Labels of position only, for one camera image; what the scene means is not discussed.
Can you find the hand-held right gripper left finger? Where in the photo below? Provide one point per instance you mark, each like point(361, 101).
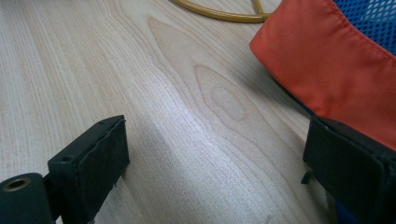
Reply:
point(93, 165)

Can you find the orange and blue mesh garment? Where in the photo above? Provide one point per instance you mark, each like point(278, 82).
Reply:
point(327, 59)

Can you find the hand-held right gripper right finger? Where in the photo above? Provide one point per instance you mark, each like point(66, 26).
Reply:
point(351, 165)

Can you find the yellow clothes hanger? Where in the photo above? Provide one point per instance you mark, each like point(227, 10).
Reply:
point(224, 14)

